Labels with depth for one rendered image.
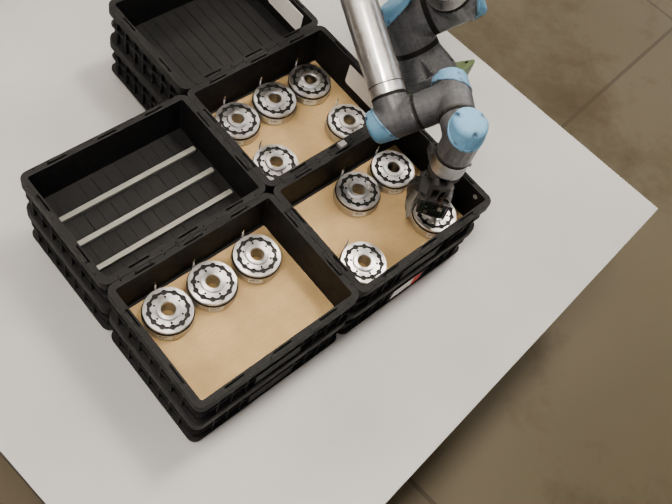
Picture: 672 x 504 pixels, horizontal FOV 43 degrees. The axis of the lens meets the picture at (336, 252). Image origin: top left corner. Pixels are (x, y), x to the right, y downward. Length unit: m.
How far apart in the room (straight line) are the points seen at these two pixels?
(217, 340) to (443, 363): 0.53
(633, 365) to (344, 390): 1.40
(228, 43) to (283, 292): 0.68
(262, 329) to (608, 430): 1.47
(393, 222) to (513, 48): 1.82
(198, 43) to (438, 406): 1.03
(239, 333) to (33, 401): 0.43
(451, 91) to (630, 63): 2.19
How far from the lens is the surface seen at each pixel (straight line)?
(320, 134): 2.01
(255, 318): 1.74
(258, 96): 2.01
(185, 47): 2.12
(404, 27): 2.18
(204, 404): 1.56
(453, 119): 1.64
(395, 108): 1.74
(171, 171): 1.90
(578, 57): 3.73
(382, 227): 1.90
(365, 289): 1.70
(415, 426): 1.87
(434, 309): 1.99
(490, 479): 2.67
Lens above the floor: 2.40
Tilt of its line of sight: 59 degrees down
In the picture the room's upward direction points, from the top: 23 degrees clockwise
